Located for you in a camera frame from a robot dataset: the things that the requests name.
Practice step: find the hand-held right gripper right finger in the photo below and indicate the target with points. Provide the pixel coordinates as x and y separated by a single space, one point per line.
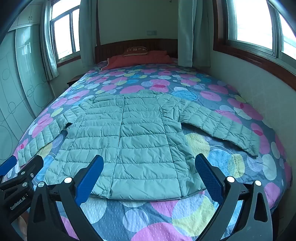
208 176

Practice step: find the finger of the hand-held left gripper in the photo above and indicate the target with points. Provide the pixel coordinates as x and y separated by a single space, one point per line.
8 162
34 163

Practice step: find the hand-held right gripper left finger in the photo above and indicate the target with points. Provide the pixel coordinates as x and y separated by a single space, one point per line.
90 176

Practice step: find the green puffer jacket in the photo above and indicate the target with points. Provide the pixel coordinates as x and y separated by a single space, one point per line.
138 139

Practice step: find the bed with dotted bedspread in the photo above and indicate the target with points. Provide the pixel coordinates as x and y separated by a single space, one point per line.
161 220

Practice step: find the pale short curtain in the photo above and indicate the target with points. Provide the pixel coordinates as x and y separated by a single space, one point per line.
49 64

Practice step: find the red pillow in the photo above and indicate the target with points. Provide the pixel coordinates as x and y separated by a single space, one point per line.
138 61

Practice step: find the wooden headboard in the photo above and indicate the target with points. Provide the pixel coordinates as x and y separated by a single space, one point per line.
111 47

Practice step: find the small window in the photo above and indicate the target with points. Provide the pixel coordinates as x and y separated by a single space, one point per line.
64 34

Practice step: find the brown cushion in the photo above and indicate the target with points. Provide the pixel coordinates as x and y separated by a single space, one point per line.
135 51

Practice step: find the pale long curtain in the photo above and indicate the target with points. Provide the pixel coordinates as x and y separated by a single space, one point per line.
192 34
89 34

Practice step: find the wide wood-framed window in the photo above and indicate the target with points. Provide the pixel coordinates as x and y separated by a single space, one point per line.
249 18

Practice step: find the wall socket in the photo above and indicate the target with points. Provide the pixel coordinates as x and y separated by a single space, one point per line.
152 32

